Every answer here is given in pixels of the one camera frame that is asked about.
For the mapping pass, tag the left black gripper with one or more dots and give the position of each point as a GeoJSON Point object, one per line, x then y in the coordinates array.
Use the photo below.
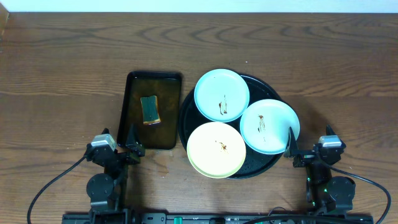
{"type": "Point", "coordinates": [121, 156]}

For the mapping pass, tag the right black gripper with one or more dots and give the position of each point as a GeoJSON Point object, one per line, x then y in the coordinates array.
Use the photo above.
{"type": "Point", "coordinates": [303, 157]}

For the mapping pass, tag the green and orange sponge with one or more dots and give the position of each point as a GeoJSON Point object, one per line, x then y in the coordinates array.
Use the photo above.
{"type": "Point", "coordinates": [150, 111]}

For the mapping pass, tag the light blue plate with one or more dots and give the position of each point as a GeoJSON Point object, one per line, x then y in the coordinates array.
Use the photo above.
{"type": "Point", "coordinates": [221, 95]}
{"type": "Point", "coordinates": [266, 124]}

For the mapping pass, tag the pale yellow plate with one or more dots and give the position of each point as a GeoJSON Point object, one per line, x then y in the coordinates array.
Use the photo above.
{"type": "Point", "coordinates": [216, 150]}

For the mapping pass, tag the light blue plate top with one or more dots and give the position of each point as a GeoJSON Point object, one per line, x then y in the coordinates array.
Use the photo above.
{"type": "Point", "coordinates": [221, 95]}

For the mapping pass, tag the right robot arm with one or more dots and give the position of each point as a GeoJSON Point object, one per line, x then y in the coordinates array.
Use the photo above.
{"type": "Point", "coordinates": [329, 195]}

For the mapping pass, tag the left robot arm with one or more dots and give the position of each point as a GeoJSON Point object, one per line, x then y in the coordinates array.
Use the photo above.
{"type": "Point", "coordinates": [107, 190]}

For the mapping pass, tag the black rectangular water tray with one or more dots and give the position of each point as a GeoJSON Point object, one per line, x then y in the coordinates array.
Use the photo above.
{"type": "Point", "coordinates": [146, 89]}

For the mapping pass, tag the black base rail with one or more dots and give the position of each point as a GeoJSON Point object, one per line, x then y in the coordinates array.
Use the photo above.
{"type": "Point", "coordinates": [158, 218]}

